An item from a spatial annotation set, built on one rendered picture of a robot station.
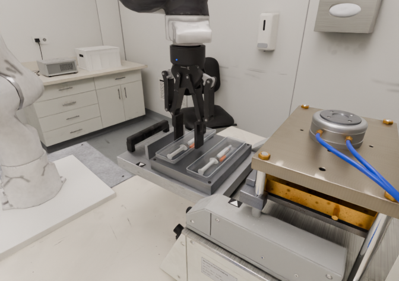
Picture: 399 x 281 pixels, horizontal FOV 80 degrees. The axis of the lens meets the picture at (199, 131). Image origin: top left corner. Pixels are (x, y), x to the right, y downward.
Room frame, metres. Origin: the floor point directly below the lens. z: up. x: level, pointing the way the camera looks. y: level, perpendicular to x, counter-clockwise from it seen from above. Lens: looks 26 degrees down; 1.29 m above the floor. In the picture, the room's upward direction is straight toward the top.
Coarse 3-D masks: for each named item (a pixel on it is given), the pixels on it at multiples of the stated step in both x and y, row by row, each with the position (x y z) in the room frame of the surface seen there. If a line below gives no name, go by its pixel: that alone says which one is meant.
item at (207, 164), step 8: (224, 144) 0.52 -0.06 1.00; (232, 144) 0.52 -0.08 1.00; (240, 144) 0.52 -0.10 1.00; (208, 152) 0.48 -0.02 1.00; (216, 152) 0.48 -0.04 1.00; (224, 152) 0.48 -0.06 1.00; (232, 152) 0.48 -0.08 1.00; (200, 160) 0.45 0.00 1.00; (208, 160) 0.45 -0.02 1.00; (216, 160) 0.45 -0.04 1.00; (224, 160) 0.45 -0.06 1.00; (192, 168) 0.42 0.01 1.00; (200, 168) 0.42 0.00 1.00; (208, 168) 0.42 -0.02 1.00; (216, 168) 0.42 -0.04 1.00
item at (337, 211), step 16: (272, 176) 0.32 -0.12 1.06; (272, 192) 0.30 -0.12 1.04; (288, 192) 0.29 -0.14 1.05; (304, 192) 0.28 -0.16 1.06; (320, 192) 0.28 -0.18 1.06; (304, 208) 0.28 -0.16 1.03; (320, 208) 0.26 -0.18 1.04; (336, 208) 0.25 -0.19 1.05; (352, 208) 0.25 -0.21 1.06; (336, 224) 0.25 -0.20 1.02; (352, 224) 0.24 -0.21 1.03; (368, 224) 0.23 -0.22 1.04
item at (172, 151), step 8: (208, 128) 0.60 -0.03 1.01; (184, 136) 0.55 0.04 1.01; (192, 136) 0.55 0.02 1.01; (176, 144) 0.51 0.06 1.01; (184, 144) 0.51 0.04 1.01; (192, 144) 0.51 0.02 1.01; (160, 152) 0.47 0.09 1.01; (168, 152) 0.47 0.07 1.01; (176, 152) 0.47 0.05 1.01; (184, 152) 0.47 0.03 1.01
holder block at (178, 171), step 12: (204, 144) 0.54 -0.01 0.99; (192, 156) 0.48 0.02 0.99; (240, 156) 0.48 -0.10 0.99; (156, 168) 0.46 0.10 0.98; (168, 168) 0.43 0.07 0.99; (180, 168) 0.43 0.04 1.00; (228, 168) 0.43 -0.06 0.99; (180, 180) 0.42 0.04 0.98; (192, 180) 0.40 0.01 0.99; (204, 180) 0.39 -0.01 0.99; (216, 180) 0.39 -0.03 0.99
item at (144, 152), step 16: (144, 144) 0.58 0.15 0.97; (160, 144) 0.54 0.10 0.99; (128, 160) 0.50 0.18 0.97; (144, 160) 0.50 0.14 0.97; (144, 176) 0.47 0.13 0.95; (160, 176) 0.44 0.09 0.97; (240, 176) 0.45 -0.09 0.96; (176, 192) 0.41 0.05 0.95; (192, 192) 0.39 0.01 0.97; (224, 192) 0.38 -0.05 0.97
